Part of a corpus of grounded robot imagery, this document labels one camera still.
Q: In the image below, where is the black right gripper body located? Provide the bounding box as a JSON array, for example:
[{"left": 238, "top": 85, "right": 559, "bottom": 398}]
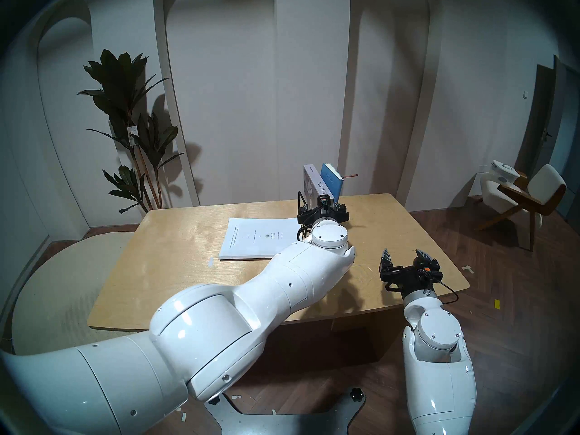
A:
[{"left": 380, "top": 264, "right": 444, "bottom": 299}]

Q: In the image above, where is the round cream rug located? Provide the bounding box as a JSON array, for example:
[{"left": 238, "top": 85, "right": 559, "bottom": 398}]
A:
[{"left": 11, "top": 232, "right": 136, "bottom": 355}]

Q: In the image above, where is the tall green potted plant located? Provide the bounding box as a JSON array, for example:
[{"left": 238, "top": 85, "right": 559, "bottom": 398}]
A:
[{"left": 78, "top": 49, "right": 186, "bottom": 214}]

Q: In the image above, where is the grey photo cover book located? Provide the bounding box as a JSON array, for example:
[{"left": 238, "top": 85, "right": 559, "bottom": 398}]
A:
[{"left": 303, "top": 164, "right": 336, "bottom": 204}]

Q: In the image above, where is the white wooden armchair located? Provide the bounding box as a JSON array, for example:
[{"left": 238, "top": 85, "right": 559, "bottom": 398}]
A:
[{"left": 475, "top": 164, "right": 567, "bottom": 252}]

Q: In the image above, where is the white paperback book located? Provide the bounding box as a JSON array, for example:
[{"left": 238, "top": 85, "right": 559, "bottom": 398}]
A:
[{"left": 218, "top": 217, "right": 302, "bottom": 261}]

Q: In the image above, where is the dark grey door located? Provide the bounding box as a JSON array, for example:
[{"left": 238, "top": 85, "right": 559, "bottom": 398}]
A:
[{"left": 517, "top": 55, "right": 580, "bottom": 231}]

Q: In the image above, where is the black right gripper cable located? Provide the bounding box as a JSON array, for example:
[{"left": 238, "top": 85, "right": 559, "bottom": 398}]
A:
[{"left": 436, "top": 280, "right": 459, "bottom": 306}]

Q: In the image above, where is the grey metal robot base plate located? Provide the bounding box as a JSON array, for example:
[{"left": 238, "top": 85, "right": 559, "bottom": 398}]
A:
[{"left": 204, "top": 387, "right": 367, "bottom": 435}]

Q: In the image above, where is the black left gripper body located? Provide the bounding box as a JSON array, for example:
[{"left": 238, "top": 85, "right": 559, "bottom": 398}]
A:
[{"left": 297, "top": 196, "right": 350, "bottom": 226}]

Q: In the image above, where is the blue notebook with ribbon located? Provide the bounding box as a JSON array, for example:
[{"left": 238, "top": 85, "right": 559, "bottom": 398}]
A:
[{"left": 321, "top": 163, "right": 359, "bottom": 204}]

